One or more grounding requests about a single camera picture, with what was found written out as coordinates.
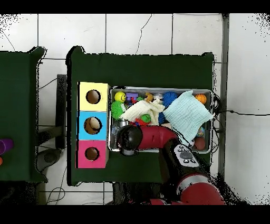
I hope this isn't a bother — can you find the small brown football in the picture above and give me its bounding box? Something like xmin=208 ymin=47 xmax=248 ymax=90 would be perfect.
xmin=195 ymin=137 xmax=206 ymax=151

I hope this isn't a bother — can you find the black stand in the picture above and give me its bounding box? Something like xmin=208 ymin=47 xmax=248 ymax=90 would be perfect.
xmin=56 ymin=74 xmax=68 ymax=150

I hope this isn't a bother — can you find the grey vertical pole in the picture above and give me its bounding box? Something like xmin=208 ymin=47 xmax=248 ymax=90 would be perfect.
xmin=217 ymin=13 xmax=230 ymax=186

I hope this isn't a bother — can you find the black cable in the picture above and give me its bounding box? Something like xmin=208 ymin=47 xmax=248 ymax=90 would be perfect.
xmin=219 ymin=109 xmax=270 ymax=117

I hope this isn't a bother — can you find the small orange basketball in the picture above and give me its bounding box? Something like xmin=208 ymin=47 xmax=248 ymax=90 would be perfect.
xmin=196 ymin=93 xmax=208 ymax=105

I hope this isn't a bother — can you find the wooden box with three holes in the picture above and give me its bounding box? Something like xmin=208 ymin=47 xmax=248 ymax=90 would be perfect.
xmin=76 ymin=81 xmax=110 ymax=169

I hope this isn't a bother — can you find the dark green table cloth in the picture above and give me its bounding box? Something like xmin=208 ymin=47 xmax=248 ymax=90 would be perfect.
xmin=66 ymin=45 xmax=216 ymax=186

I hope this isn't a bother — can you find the dark green side table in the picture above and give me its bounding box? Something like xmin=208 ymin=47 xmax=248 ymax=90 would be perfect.
xmin=0 ymin=47 xmax=47 ymax=183

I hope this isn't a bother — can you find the green fuzzy toy with eyes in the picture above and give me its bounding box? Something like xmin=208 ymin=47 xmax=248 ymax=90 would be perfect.
xmin=111 ymin=100 xmax=127 ymax=120

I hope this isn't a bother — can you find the purple toy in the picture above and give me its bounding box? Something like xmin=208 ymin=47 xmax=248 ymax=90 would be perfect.
xmin=0 ymin=138 xmax=14 ymax=155

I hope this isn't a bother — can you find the clear shallow mesh bin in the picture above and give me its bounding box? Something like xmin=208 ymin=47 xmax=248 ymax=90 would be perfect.
xmin=107 ymin=86 xmax=215 ymax=154

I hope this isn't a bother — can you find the yellow smiley ball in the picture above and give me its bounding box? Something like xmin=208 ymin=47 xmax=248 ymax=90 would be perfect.
xmin=114 ymin=90 xmax=127 ymax=102

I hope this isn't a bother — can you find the blue spiky ball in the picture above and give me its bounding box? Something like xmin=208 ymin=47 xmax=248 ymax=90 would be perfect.
xmin=163 ymin=91 xmax=179 ymax=107

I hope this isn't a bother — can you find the mint green waffle cloth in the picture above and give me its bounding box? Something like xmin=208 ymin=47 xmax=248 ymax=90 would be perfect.
xmin=162 ymin=90 xmax=215 ymax=143

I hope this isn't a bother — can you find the cream waffle cloth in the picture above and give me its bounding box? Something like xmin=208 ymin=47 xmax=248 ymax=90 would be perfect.
xmin=120 ymin=99 xmax=166 ymax=127

